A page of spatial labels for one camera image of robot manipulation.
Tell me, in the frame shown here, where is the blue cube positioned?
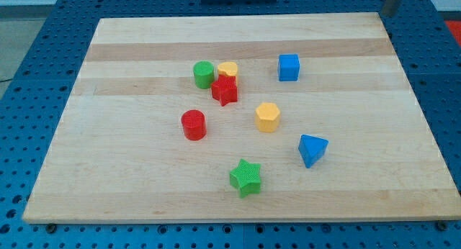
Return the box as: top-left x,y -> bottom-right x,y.
277,54 -> 300,81

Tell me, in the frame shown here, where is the blue triangle block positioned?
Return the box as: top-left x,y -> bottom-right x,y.
298,135 -> 328,168

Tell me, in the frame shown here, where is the red star block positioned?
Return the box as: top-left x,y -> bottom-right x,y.
211,75 -> 238,107

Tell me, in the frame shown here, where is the yellow hexagon block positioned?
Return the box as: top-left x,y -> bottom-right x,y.
255,102 -> 281,132

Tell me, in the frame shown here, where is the red cylinder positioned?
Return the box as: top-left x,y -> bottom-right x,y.
181,109 -> 207,141

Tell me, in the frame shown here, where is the yellow heart block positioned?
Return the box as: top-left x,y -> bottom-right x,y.
217,61 -> 239,85

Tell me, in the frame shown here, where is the green cylinder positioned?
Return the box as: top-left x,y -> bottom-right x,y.
193,60 -> 215,89

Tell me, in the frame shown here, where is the green star block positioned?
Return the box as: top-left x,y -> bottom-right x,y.
229,159 -> 261,199

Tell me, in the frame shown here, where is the wooden board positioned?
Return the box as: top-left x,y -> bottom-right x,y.
23,12 -> 460,224

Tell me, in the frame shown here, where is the grey metal rod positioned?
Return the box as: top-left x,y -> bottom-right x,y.
380,0 -> 402,17

